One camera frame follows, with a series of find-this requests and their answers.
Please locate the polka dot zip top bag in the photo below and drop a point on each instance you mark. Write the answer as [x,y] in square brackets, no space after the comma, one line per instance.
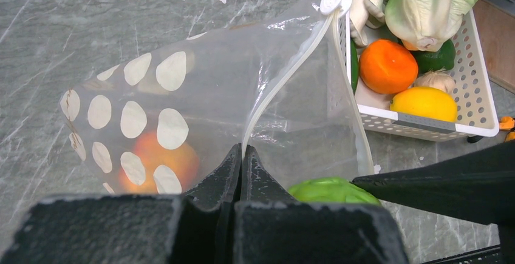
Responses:
[280,85]

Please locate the orange tangerine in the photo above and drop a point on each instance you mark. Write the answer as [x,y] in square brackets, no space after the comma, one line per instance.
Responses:
[387,67]

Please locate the small garlic bulb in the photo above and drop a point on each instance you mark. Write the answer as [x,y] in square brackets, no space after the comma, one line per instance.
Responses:
[438,80]

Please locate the white garlic cluster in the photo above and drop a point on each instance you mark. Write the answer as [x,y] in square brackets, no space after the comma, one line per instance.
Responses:
[365,13]

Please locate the light green round fruit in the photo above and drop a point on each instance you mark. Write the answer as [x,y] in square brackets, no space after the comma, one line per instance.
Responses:
[331,190]

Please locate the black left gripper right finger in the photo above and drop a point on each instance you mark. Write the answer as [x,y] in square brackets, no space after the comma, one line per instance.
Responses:
[257,184]

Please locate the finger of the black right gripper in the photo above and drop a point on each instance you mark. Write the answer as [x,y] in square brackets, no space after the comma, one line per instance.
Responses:
[476,187]

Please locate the green white cabbage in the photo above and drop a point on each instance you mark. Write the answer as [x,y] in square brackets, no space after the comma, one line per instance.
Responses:
[425,25]

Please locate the dark green avocado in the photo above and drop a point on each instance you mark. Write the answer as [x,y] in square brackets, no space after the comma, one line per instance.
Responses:
[443,59]

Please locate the dark green cucumber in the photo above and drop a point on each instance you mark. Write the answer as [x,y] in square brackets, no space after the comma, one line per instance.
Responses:
[354,66]

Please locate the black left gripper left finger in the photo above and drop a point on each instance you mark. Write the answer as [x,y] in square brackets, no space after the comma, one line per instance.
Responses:
[222,184]

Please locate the peach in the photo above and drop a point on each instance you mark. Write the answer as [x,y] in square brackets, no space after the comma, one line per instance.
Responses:
[166,171]

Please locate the yellow lemon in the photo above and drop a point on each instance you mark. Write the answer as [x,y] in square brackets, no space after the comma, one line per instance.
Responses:
[425,102]

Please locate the white perforated plastic basket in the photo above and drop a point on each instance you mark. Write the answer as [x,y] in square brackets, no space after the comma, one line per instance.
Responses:
[472,94]

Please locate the orange handled pliers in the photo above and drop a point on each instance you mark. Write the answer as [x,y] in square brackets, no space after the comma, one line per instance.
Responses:
[505,124]

